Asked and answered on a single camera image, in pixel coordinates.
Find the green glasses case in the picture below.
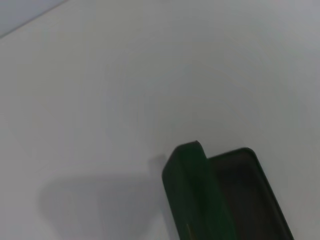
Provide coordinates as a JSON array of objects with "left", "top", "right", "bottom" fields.
[{"left": 161, "top": 140, "right": 295, "bottom": 240}]

